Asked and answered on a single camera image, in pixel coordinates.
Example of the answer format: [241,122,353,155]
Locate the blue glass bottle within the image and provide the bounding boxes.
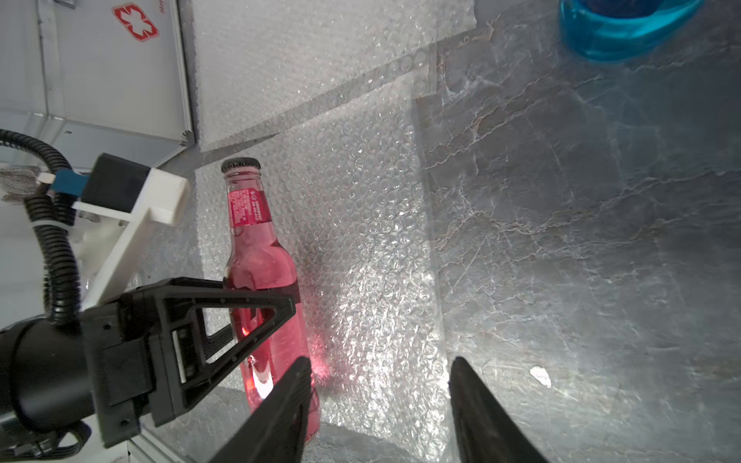
[559,0,704,62]

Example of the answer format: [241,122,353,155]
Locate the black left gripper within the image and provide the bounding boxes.
[79,277,312,463]

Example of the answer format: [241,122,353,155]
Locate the silver metal first-aid case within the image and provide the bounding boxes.
[1,1,194,170]

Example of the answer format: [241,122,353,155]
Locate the bubble wrap sheet stack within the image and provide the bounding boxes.
[191,1,477,150]

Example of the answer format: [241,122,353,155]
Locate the small white debris piece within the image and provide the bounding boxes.
[530,366,552,389]

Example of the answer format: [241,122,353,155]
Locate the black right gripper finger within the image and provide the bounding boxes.
[449,357,547,463]

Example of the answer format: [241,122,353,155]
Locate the pink glass bottle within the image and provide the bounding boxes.
[221,157,310,410]

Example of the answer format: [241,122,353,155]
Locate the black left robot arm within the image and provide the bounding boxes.
[1,278,297,462]

